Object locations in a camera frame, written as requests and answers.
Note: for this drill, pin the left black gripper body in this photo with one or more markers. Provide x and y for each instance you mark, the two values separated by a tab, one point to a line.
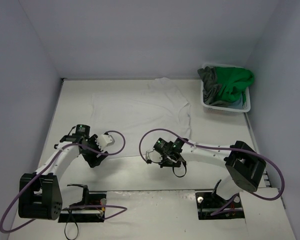
94	155

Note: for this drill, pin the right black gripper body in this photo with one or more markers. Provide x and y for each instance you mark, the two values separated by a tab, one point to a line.
168	158

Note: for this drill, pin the white t shirt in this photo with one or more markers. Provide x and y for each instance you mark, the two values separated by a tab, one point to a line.
135	112

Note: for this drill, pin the grey t shirt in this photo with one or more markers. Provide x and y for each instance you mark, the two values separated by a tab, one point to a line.
211	88

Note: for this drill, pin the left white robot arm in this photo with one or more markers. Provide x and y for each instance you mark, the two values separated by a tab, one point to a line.
41	196

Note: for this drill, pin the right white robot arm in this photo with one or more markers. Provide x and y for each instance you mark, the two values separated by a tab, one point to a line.
244	169

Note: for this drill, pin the light blue t shirt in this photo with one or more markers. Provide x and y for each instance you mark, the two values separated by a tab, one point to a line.
237	104

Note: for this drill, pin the white laundry basket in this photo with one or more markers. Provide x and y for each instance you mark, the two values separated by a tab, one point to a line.
246	94

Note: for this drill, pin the green t shirt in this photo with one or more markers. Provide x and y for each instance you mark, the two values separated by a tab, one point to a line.
234	82

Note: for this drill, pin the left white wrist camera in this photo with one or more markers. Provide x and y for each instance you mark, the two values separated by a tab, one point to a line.
103	141

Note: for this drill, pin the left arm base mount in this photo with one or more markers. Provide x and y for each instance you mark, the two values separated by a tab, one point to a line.
88	214

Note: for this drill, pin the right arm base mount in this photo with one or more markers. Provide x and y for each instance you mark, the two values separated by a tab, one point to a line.
209	207

